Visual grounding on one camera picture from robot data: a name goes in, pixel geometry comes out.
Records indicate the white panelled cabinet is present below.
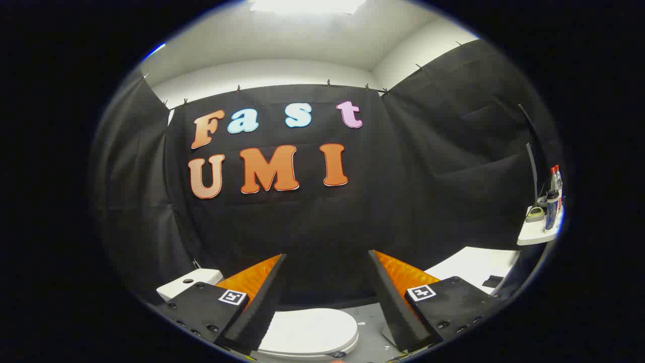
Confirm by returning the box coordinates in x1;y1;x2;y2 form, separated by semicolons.
426;247;521;295

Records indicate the dark blue bottle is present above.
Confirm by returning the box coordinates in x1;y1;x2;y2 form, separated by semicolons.
545;190;560;231

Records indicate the black backdrop cloth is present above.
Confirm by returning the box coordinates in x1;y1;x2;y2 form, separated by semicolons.
90;39;564;308

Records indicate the ceiling light panel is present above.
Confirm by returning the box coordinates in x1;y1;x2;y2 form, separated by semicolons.
249;0;367;15

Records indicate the white toilet tank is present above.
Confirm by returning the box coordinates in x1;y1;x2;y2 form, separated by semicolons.
156;269;224;302

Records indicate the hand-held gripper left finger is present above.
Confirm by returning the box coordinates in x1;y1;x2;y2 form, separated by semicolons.
155;254;287;356

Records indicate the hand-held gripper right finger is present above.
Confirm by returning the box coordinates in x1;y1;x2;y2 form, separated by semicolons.
367;250;500;353

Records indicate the white wall shelf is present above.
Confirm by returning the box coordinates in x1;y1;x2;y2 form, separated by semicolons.
518;204;564;246

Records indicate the white toilet lid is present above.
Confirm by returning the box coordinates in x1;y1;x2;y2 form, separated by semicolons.
254;309;359;361

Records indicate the black curved pole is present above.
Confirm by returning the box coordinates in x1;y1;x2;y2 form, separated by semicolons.
519;104;550;203

